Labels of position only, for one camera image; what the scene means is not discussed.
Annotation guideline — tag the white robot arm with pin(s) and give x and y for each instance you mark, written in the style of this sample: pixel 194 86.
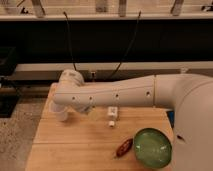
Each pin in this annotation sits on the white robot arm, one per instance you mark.
pixel 189 95

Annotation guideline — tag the white ceramic cup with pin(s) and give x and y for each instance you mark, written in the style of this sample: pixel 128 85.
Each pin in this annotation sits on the white ceramic cup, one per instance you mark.
pixel 60 111

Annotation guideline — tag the wall power outlet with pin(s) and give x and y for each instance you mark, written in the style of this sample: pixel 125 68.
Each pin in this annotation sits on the wall power outlet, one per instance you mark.
pixel 92 76

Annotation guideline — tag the green glass plate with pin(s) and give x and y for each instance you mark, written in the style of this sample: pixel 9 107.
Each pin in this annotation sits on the green glass plate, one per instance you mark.
pixel 152 148

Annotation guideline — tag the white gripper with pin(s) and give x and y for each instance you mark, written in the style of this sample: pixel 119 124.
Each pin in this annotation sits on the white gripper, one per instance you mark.
pixel 85 110

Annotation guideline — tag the brown oblong object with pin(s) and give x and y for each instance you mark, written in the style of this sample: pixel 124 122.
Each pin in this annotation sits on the brown oblong object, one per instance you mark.
pixel 124 148

